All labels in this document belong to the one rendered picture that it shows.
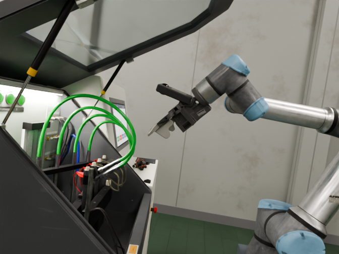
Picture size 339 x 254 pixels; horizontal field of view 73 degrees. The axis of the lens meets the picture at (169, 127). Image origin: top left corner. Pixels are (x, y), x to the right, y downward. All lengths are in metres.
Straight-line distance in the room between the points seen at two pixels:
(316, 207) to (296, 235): 0.10
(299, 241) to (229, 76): 0.50
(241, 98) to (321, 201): 0.38
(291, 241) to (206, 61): 2.66
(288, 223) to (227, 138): 2.39
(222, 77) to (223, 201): 2.75
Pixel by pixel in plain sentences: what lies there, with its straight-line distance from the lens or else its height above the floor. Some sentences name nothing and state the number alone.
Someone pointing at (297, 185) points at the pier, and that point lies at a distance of 3.28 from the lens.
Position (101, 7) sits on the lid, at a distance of 0.79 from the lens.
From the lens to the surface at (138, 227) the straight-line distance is 0.97.
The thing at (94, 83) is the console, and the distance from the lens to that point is 1.34.
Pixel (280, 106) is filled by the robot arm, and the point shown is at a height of 1.47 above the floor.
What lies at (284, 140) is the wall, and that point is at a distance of 3.30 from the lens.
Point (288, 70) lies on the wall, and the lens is 3.34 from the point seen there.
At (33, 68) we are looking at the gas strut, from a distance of 0.69.
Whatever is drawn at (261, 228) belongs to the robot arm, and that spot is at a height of 1.04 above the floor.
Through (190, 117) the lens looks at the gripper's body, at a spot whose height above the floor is 1.40.
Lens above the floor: 1.41
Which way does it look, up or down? 4 degrees down
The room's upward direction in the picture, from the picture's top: 7 degrees clockwise
